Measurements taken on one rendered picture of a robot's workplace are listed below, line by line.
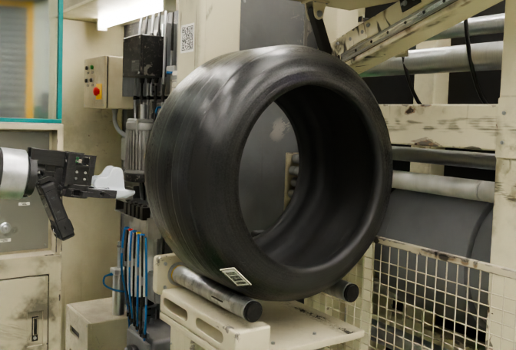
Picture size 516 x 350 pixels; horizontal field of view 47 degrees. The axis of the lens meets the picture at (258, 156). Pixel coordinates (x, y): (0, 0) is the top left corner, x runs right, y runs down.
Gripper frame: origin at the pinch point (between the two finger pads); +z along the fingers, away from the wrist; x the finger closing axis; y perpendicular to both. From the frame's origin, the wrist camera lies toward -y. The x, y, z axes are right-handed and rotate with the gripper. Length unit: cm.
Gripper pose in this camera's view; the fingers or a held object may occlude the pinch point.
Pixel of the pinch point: (127, 195)
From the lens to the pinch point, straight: 120.7
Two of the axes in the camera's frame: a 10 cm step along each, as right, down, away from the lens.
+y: 1.4, -9.9, 0.1
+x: -5.7, -0.7, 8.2
